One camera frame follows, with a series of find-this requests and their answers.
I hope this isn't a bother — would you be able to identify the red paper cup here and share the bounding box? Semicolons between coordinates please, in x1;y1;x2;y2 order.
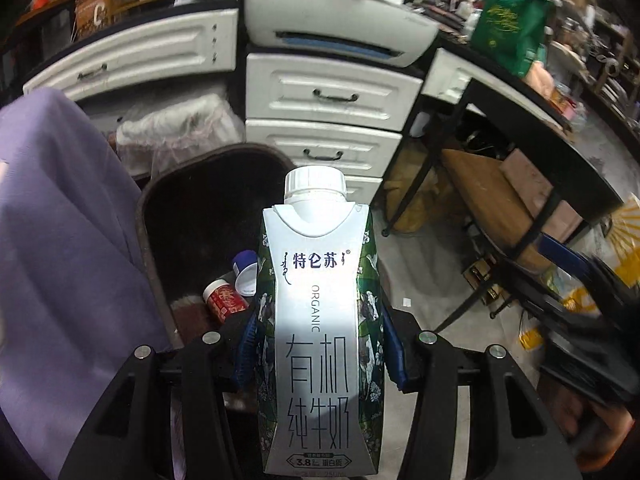
202;279;250;325

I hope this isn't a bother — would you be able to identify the dark trash bin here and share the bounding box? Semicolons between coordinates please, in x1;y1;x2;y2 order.
135;142;302;352

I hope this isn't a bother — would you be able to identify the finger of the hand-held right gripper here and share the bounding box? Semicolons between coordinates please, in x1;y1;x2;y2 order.
512;232;608;331

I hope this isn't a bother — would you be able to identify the yellow brown sack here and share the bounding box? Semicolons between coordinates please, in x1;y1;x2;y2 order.
384;144;452;234

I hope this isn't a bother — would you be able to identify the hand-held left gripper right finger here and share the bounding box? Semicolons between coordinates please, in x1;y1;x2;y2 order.
381;306;584;480

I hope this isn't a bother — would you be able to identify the small white drawer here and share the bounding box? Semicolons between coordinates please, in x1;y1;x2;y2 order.
420;50;482;107

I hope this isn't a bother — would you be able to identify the yellow plastic bag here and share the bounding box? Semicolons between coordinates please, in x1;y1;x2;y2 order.
520;200;640;352

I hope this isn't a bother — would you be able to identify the translucent white plastic bag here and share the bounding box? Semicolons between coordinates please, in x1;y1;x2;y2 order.
115;92;246;177

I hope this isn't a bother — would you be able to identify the wide white drawer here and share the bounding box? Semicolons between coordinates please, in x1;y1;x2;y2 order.
22;7;240;104

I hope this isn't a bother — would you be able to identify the white printer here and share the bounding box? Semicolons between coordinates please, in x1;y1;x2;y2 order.
243;0;441;69

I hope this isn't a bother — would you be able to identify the white green milk carton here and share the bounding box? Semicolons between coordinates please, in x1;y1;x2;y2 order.
256;166;389;479

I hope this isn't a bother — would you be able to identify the white drawer cabinet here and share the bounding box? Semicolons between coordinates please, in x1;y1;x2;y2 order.
244;52;425;207

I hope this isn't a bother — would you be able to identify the purple printed tablecloth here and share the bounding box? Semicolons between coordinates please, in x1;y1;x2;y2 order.
0;87;177;463

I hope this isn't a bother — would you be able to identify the person's right hand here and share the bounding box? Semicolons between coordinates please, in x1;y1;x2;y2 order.
556;398;637;472

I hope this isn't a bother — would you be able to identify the black desk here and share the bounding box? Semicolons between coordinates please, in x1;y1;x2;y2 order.
434;35;627;227

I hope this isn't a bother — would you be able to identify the green tote bag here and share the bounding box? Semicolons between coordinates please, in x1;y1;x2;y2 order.
470;0;557;79

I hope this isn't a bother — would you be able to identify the pink cardboard box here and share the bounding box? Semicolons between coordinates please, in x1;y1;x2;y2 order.
500;152;584;232

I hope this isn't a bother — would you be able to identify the blue white yogurt cup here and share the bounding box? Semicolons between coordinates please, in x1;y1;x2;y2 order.
231;250;260;297

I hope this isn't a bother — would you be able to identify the wooden chair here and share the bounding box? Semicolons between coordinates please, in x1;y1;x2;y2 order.
440;149;586;322

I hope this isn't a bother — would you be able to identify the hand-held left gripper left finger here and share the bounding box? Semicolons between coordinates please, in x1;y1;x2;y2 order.
59;306;262;480

